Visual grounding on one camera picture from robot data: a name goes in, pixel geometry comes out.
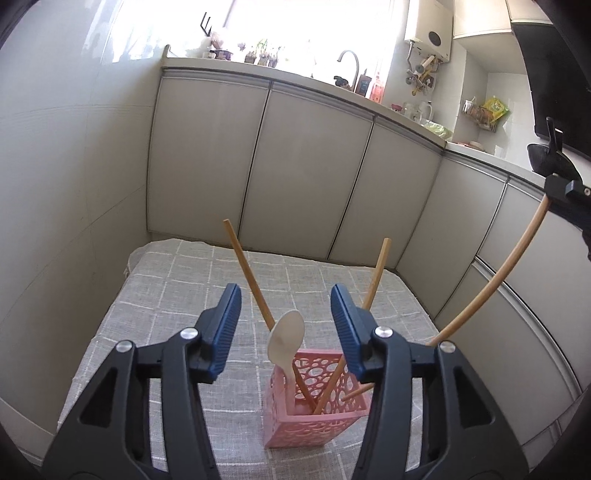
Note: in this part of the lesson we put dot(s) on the black range hood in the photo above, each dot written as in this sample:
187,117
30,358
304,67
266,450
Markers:
558,69

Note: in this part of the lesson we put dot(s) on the small plate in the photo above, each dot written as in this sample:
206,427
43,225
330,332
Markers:
475,145

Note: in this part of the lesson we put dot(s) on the yellow snack packet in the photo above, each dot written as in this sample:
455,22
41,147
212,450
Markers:
496,107

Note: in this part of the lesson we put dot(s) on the white kitchen countertop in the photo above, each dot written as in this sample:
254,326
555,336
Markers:
480,161

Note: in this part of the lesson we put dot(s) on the clear glass kettle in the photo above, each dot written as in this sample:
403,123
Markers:
425,113

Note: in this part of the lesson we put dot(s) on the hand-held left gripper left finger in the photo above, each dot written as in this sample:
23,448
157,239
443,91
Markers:
226,332

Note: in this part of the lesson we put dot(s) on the wooden chopstick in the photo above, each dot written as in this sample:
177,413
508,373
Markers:
244,267
379,272
450,326

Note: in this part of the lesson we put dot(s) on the white cabinet door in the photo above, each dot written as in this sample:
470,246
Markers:
304,175
508,364
545,258
203,161
383,198
452,230

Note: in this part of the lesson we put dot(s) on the grey checked tablecloth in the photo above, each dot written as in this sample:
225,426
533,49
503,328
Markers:
161,286

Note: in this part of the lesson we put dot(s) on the white upper cabinet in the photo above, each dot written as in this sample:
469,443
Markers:
480,16

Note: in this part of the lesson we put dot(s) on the small potted plants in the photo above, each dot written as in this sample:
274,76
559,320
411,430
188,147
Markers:
261,54

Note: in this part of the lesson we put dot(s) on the curved metal faucet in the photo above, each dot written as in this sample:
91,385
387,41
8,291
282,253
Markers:
356,62

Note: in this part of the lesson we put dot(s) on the white water heater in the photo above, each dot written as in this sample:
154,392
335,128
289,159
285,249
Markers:
427,27

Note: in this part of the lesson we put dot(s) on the printed mug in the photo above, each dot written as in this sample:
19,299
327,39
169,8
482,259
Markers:
224,54

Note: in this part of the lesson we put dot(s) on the red bottle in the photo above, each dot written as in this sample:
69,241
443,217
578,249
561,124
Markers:
377,88

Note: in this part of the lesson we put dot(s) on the clear plastic bag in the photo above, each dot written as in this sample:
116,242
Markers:
438,130

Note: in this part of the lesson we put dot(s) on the dark dish scrubber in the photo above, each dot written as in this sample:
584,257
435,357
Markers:
342,81

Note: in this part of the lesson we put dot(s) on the pink perforated utensil holder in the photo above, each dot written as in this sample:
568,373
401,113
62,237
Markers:
318,429

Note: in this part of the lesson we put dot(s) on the kitchen window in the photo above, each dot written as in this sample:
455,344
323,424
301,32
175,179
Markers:
277,27

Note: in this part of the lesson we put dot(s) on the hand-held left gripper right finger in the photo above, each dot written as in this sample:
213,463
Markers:
346,332

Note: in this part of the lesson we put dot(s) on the black wok with lid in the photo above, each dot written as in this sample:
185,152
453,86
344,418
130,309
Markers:
551,159

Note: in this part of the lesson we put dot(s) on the white plastic spoon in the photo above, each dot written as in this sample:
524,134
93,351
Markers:
286,337

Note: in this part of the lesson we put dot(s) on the small clear jar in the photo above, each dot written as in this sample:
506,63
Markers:
409,110

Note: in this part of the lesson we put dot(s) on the metal wall rack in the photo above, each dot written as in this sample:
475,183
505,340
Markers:
480,117

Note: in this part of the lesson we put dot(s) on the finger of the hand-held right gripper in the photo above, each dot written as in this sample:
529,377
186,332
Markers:
561,188

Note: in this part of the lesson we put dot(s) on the dark bottle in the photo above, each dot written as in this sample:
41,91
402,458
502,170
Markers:
363,84

